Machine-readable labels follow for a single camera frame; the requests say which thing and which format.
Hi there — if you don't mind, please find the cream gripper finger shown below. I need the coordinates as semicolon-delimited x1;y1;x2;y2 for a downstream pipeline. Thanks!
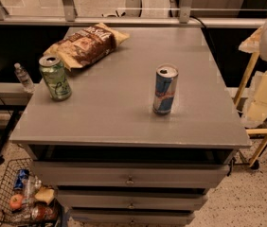
243;71;267;123
239;27;262;53

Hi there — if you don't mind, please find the blue silver redbull can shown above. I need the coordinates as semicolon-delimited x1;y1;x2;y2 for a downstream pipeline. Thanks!
152;64;179;114

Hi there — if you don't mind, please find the brown chip bag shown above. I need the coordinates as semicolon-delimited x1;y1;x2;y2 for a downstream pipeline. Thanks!
44;23;130;71

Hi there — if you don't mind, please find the green soda can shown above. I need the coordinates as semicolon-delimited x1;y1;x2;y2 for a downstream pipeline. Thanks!
39;55;72;101

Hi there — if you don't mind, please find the red can in basket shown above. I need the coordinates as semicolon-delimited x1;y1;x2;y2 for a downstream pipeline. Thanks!
31;204;58;221

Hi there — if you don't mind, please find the blue can in basket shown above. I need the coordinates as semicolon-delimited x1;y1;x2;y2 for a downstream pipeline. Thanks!
13;168;29;190

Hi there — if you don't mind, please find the grey drawer cabinet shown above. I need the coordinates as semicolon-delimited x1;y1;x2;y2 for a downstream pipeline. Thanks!
11;27;250;227

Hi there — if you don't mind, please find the clear plastic water bottle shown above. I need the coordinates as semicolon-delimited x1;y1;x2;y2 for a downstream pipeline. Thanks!
14;63;35;93

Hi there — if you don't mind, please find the yellow sponge in basket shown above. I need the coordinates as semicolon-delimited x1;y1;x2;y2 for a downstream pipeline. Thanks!
35;187;55;205

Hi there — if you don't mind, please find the black side desk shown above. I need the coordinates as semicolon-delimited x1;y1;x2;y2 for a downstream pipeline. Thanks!
0;82;33;165

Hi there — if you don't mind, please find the clear bottle in basket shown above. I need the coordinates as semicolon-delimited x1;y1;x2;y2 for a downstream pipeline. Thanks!
23;176;42;199

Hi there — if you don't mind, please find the orange fruit in basket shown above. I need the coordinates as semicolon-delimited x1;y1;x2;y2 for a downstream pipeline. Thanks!
9;194;23;210

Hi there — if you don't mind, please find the yellow wooden ladder frame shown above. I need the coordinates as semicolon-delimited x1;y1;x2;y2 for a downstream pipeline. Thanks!
234;19;267;169

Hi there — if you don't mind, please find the black wire basket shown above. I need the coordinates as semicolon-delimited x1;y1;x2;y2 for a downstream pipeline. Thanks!
0;158;61;227

